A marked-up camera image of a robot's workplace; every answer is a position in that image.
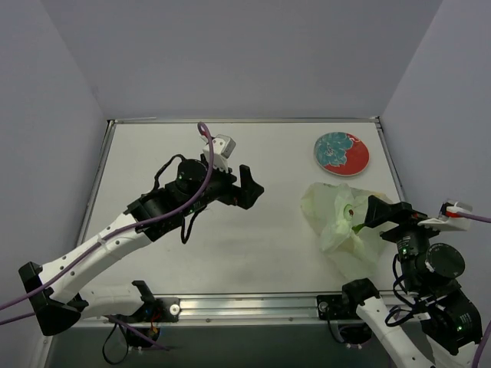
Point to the red teal floral plate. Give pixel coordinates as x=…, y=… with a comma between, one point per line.
x=342, y=154

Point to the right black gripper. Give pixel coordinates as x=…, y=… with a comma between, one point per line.
x=400, y=215

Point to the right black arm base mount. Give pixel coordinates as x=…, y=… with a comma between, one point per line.
x=338, y=307

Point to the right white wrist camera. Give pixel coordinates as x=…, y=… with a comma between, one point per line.
x=449, y=218

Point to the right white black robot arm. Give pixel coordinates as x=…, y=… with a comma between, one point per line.
x=437, y=325

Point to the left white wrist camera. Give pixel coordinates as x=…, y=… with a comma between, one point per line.
x=223, y=147

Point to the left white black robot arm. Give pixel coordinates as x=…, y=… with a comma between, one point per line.
x=61, y=293

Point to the light green plastic bag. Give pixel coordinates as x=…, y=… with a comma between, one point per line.
x=336, y=215

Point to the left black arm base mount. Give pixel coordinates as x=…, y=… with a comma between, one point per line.
x=155, y=309

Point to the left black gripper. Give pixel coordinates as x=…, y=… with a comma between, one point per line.
x=233, y=187

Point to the aluminium front rail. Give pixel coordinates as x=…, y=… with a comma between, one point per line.
x=245, y=306

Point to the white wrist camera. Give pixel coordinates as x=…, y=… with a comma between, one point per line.
x=223, y=147
x=449, y=218

